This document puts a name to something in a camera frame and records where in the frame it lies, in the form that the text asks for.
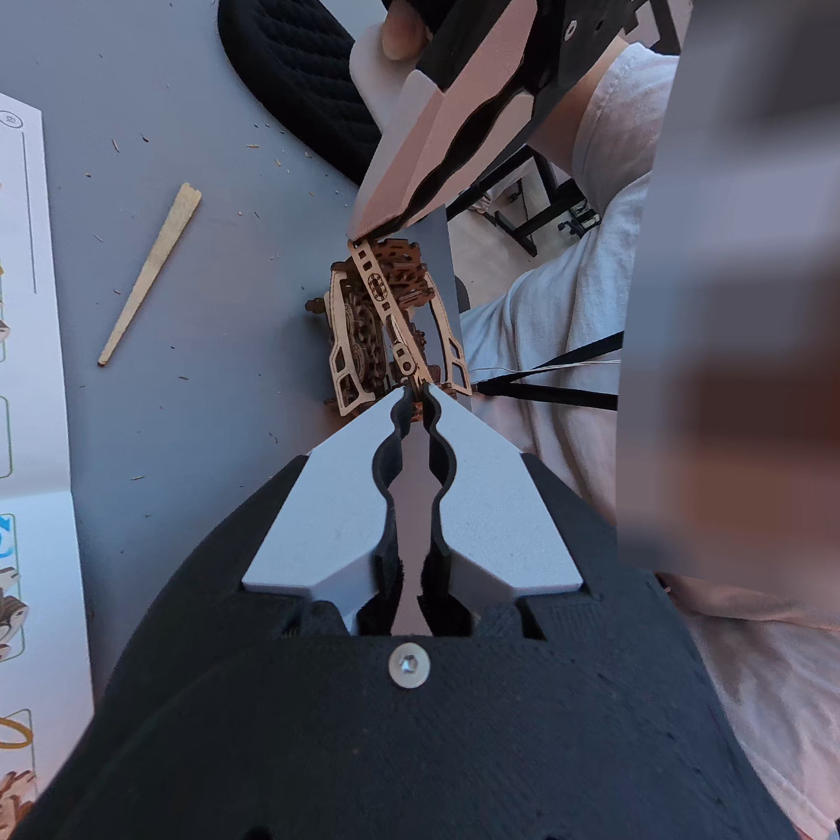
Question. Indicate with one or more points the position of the long perforated wooden model strip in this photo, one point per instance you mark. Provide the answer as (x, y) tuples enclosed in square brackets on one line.
[(380, 295)]

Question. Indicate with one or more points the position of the tapered wooden stick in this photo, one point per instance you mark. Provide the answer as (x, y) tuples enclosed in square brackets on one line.
[(152, 266)]

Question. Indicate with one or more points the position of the person's white shirt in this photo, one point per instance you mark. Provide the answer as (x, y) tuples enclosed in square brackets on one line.
[(577, 295)]

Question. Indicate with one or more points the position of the person's right hand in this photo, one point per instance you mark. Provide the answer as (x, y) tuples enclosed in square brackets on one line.
[(401, 29)]

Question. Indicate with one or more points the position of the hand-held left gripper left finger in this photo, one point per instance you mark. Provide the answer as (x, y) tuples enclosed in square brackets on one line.
[(321, 518)]

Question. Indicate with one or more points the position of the grey desk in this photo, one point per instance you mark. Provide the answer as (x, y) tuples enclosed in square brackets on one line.
[(210, 426)]

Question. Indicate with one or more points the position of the person's pale pink trousers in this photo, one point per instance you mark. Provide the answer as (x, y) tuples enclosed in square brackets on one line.
[(768, 689)]

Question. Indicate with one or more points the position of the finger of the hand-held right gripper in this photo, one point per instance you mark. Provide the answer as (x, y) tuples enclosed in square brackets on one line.
[(459, 92), (499, 151)]

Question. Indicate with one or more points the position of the person's right forearm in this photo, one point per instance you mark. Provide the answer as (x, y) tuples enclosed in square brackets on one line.
[(571, 111)]

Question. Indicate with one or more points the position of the white instruction booklet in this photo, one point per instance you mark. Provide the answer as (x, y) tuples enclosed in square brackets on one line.
[(33, 394)]

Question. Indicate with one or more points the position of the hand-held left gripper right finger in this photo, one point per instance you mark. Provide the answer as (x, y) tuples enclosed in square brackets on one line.
[(505, 518)]

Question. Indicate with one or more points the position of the black metal furniture frame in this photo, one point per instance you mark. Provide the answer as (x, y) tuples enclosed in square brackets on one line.
[(525, 197)]

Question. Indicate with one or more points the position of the wooden mechanical model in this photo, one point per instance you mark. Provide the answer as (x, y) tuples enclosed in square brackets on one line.
[(358, 341)]

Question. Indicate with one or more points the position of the black quilted cushion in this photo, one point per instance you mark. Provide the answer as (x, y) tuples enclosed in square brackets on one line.
[(302, 79)]

